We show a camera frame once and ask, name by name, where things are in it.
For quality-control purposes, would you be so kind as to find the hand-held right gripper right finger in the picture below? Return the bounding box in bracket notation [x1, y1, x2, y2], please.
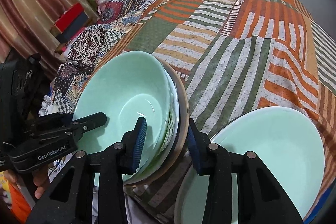
[187, 118, 302, 224]

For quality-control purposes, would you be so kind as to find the striped brown curtain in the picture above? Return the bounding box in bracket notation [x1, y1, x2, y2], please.
[0, 0, 97, 75]

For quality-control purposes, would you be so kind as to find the mint green plate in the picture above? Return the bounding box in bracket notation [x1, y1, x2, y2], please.
[175, 106, 326, 224]

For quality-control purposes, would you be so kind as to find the checkered patterned quilt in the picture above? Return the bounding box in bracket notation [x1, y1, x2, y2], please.
[42, 0, 184, 119]

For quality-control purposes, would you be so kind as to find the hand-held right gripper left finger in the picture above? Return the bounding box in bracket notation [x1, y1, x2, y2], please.
[26, 116, 147, 224]

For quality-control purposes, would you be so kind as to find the striped orange patchwork blanket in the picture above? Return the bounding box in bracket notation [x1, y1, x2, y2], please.
[92, 0, 336, 224]

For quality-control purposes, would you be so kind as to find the dark blue box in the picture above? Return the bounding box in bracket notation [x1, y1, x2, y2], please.
[55, 14, 92, 44]

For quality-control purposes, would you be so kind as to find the orange clothing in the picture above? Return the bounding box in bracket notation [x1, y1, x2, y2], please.
[0, 172, 32, 224]

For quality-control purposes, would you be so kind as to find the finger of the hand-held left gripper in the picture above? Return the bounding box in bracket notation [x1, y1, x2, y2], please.
[39, 112, 76, 126]
[26, 112, 108, 145]

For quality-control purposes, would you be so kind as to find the red box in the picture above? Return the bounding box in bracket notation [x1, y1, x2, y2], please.
[50, 2, 87, 33]

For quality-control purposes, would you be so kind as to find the mint green bowl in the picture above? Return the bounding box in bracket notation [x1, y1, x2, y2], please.
[71, 51, 171, 180]

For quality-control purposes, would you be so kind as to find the person's left hand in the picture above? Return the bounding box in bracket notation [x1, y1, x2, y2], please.
[33, 164, 57, 200]

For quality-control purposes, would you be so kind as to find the pink bowl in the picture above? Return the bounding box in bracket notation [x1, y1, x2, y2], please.
[126, 59, 190, 188]

